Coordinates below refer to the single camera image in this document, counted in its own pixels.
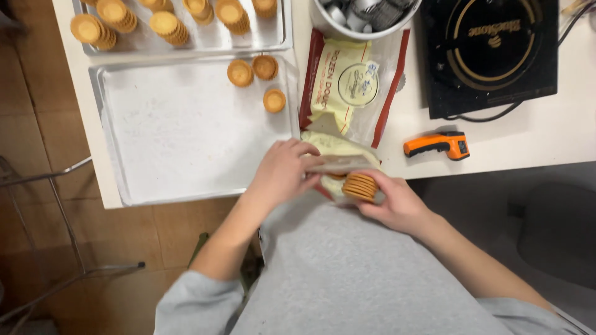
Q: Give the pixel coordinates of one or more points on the person's right hand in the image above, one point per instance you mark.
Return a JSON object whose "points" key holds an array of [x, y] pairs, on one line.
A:
{"points": [[400, 207]]}

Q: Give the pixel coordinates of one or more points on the person's left hand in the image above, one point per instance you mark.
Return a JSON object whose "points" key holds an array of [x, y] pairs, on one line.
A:
{"points": [[277, 174]]}

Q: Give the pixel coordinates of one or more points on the stack of tart shells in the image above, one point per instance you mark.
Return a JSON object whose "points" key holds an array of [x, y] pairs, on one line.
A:
{"points": [[359, 187]]}

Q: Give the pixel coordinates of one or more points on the clear red-edged plastic bag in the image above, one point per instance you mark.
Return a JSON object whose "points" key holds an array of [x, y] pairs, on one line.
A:
{"points": [[347, 83]]}

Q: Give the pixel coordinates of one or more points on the orange infrared thermometer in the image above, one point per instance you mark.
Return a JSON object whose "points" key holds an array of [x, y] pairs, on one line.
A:
{"points": [[437, 144]]}

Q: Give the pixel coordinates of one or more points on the single baked tart shell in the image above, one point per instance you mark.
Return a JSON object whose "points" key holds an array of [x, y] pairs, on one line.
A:
{"points": [[240, 73], [265, 67], [274, 101]]}

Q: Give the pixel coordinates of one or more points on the person's grey sweatshirt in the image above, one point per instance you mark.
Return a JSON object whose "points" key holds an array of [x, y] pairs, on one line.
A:
{"points": [[344, 279]]}

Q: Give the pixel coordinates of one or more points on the silver baking tray with paper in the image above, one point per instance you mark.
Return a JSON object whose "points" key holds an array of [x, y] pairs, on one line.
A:
{"points": [[186, 135]]}

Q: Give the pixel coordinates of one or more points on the loose fluted metal mould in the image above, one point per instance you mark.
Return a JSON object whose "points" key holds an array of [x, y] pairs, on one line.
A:
{"points": [[400, 83]]}

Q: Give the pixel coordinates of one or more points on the white round bowl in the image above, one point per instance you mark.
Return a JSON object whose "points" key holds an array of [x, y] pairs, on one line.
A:
{"points": [[321, 23]]}

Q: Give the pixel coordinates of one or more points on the black induction cooktop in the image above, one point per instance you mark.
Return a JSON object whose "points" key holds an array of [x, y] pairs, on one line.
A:
{"points": [[489, 60]]}

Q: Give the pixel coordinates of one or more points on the pile of metal tart moulds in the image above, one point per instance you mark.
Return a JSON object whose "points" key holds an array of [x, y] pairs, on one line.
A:
{"points": [[368, 14]]}

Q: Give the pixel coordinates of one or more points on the group of tart shell stacks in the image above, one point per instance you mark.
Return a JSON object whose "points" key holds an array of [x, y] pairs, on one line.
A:
{"points": [[167, 25]]}

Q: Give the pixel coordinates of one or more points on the metal frame stool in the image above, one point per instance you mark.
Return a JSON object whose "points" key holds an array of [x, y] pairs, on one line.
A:
{"points": [[70, 242]]}

